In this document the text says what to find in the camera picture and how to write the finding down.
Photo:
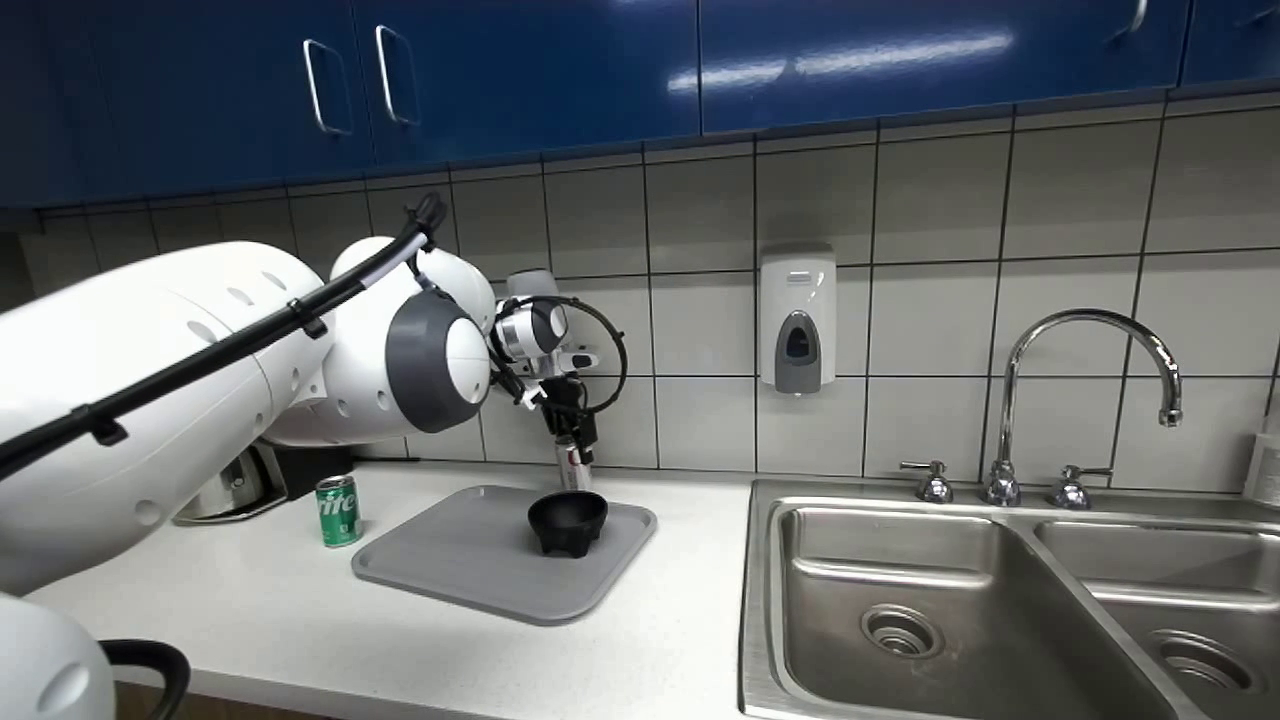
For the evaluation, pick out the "blue upper cabinet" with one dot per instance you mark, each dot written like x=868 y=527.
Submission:
x=563 y=64

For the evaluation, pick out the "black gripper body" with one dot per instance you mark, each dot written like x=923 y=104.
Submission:
x=565 y=407

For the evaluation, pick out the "chrome gooseneck faucet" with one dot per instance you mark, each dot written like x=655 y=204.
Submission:
x=1002 y=481

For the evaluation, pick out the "white wall soap dispenser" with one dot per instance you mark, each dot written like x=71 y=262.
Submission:
x=798 y=300

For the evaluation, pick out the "black bowl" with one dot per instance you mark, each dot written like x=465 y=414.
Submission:
x=565 y=520

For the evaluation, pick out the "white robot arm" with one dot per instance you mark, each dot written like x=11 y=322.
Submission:
x=135 y=387

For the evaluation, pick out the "stainless steel double sink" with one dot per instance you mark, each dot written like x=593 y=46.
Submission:
x=932 y=562

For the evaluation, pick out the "green soda can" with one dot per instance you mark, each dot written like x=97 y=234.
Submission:
x=336 y=513

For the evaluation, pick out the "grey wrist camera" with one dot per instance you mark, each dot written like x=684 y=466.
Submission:
x=579 y=361

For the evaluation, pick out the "grey plastic tray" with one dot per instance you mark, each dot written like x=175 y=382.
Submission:
x=453 y=562

